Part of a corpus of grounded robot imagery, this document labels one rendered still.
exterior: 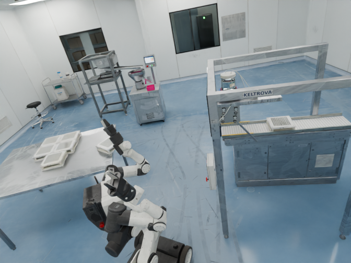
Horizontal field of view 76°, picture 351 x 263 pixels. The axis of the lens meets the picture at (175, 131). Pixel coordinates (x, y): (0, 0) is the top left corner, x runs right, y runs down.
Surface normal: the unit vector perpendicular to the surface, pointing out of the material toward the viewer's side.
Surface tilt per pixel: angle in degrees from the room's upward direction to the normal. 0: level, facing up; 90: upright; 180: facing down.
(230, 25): 90
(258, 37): 90
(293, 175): 90
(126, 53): 90
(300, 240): 0
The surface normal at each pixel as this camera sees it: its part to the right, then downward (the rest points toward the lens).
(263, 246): -0.18, -0.85
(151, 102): 0.00, 0.48
